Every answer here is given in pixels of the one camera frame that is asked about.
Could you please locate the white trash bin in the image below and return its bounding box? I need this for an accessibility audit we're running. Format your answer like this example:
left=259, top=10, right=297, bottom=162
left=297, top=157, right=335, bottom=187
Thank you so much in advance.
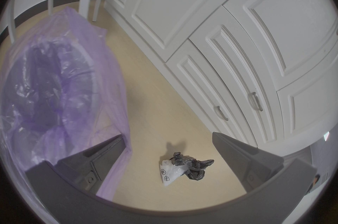
left=0, top=38, right=103, bottom=168

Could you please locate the purple plastic bag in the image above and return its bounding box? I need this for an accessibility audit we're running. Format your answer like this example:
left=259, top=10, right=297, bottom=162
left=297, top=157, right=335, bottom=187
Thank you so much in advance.
left=0, top=6, right=132, bottom=202

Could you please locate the crumpled black plastic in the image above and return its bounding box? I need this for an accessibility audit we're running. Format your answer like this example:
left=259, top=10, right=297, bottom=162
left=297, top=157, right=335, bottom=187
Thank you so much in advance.
left=170, top=152, right=215, bottom=181

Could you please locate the white printed wrapper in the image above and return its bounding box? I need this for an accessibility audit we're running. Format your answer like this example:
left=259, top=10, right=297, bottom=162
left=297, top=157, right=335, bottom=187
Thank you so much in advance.
left=159, top=160, right=186, bottom=187

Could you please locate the white wardrobe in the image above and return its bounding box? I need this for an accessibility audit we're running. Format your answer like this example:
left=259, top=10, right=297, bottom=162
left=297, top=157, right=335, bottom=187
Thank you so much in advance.
left=103, top=0, right=338, bottom=157

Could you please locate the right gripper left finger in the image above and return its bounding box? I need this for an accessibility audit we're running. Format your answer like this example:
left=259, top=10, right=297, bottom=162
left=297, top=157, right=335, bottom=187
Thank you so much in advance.
left=56, top=134, right=126, bottom=195

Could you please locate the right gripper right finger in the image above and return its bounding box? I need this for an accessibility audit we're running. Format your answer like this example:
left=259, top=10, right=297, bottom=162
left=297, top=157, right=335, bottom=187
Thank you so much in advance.
left=212, top=132, right=286, bottom=194

